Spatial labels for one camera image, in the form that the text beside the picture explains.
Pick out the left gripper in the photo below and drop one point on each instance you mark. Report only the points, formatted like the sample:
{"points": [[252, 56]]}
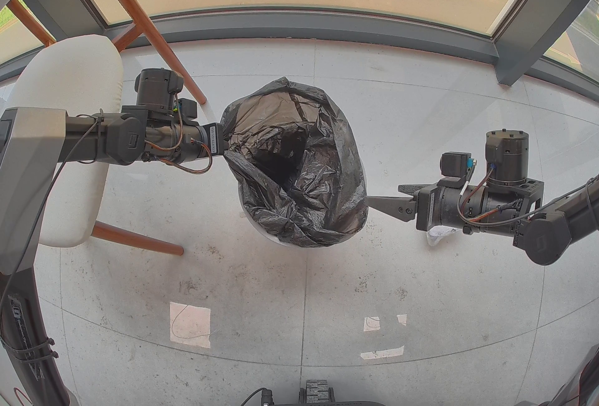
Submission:
{"points": [[199, 141]]}

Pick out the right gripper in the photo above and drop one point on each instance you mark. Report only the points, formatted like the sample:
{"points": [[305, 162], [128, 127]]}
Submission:
{"points": [[444, 210]]}

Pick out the white paper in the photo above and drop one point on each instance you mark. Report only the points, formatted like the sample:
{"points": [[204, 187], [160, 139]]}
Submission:
{"points": [[440, 235]]}

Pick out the black plastic bag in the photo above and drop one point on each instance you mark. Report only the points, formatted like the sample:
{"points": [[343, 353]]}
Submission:
{"points": [[318, 189]]}

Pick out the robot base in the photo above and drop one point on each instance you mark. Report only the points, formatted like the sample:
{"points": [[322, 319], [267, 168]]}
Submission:
{"points": [[318, 394]]}

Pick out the white trash bin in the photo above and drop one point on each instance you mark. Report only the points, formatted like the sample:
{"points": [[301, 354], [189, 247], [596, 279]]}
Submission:
{"points": [[255, 226]]}

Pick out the white cushioned wooden chair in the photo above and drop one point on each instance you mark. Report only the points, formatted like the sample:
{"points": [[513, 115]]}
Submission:
{"points": [[70, 81]]}

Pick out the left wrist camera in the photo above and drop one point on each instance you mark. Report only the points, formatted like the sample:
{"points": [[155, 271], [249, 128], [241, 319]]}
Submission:
{"points": [[188, 108]]}

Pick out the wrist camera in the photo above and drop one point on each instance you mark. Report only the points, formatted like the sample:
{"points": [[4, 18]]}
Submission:
{"points": [[456, 163], [188, 108]]}

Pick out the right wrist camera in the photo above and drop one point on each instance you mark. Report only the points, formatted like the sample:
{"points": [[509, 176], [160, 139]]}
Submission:
{"points": [[456, 163]]}

